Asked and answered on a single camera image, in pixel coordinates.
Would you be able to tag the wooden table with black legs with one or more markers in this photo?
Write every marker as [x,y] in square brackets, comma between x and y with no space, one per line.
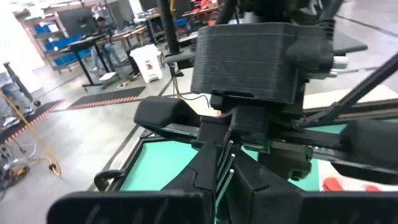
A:
[130,32]

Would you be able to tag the person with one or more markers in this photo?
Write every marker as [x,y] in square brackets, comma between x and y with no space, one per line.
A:
[105,43]
[12,99]

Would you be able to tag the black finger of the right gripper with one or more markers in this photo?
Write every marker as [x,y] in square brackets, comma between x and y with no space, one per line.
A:
[214,129]
[250,124]

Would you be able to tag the black standing desk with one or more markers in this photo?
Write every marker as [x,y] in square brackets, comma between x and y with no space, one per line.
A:
[84,46]

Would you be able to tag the black aluminium rig frame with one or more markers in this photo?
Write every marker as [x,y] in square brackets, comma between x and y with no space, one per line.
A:
[367,85]

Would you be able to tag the black table clamp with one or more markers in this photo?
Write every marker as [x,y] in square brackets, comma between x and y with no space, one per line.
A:
[109,179]

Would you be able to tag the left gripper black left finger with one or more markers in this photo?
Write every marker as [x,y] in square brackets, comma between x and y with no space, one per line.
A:
[155,208]

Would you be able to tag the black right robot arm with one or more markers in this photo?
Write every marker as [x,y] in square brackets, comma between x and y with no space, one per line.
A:
[273,9]

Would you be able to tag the white plastic bin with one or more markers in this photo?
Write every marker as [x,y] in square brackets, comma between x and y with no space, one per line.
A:
[357,180]

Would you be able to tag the shelf with blue bins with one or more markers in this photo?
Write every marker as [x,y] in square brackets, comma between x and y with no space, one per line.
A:
[62,43]

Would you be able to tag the green table mat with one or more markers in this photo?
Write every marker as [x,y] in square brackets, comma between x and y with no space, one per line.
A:
[155,165]

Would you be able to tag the black floor mat striped edge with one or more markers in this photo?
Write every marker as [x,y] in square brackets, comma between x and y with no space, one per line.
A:
[28,119]
[105,98]

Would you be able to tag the white trash bin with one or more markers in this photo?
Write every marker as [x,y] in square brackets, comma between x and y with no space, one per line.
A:
[147,63]

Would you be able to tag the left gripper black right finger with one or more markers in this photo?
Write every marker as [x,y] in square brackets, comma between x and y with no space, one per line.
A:
[295,208]

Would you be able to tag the black pole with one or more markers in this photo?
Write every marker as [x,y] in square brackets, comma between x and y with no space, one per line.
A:
[168,25]

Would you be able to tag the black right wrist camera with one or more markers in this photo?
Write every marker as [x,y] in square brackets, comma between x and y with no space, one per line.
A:
[248,62]

